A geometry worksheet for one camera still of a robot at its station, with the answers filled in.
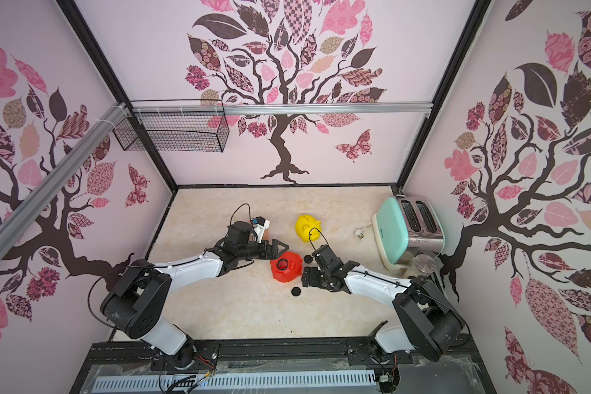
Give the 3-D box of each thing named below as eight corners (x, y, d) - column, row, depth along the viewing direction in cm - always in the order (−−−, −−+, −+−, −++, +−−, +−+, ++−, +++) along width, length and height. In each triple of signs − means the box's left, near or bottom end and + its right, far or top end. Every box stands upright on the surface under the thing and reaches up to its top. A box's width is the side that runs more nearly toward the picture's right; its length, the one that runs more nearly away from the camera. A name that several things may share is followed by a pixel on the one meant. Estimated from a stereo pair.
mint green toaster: (384, 269, 93) (398, 245, 80) (371, 218, 110) (381, 192, 96) (433, 269, 93) (455, 245, 80) (414, 218, 110) (430, 192, 96)
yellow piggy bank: (291, 237, 103) (291, 224, 96) (302, 224, 107) (302, 211, 100) (311, 248, 100) (312, 236, 92) (321, 235, 104) (322, 222, 97)
